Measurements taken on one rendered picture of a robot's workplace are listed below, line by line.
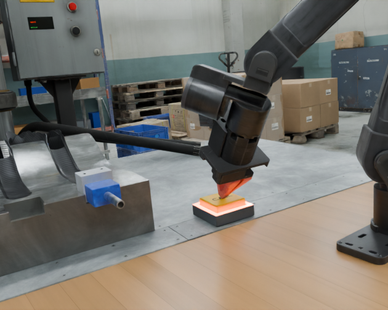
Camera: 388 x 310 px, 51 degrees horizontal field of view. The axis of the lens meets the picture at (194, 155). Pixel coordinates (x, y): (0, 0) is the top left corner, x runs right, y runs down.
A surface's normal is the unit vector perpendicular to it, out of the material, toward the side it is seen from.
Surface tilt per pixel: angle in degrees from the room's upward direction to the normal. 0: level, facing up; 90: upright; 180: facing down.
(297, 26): 80
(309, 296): 0
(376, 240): 0
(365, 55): 90
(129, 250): 0
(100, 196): 90
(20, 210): 90
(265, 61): 90
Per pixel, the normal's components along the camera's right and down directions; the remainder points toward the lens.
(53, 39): 0.50, 0.14
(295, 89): -0.77, 0.20
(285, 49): -0.24, 0.23
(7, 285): -0.09, -0.97
